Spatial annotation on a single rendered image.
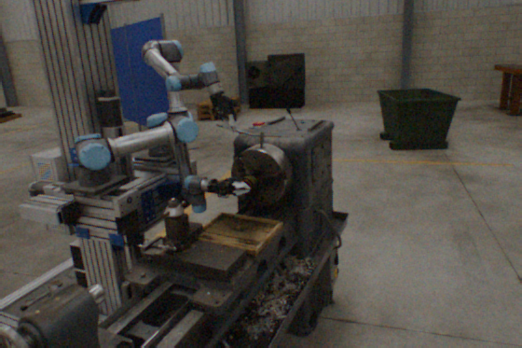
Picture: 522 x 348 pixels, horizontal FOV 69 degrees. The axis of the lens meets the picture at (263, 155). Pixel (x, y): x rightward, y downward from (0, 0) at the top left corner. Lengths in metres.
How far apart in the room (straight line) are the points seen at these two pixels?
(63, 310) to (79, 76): 1.25
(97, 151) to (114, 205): 0.27
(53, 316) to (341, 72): 11.12
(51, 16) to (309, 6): 10.24
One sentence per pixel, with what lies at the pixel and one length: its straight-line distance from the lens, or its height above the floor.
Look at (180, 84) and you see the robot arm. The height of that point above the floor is 1.58.
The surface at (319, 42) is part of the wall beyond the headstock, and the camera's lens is 11.83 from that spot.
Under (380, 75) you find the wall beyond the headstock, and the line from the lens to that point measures 11.76.
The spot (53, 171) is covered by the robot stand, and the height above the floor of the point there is 1.15.
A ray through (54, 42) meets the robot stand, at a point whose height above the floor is 1.82.
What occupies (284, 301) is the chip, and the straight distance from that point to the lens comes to 1.92.
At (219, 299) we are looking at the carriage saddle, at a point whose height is 0.90.
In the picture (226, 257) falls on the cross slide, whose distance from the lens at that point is 1.52.
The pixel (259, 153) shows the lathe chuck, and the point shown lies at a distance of 1.94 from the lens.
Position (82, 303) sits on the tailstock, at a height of 1.12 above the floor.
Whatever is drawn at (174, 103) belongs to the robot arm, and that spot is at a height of 1.45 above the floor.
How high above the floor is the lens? 1.74
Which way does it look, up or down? 16 degrees down
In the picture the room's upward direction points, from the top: 3 degrees counter-clockwise
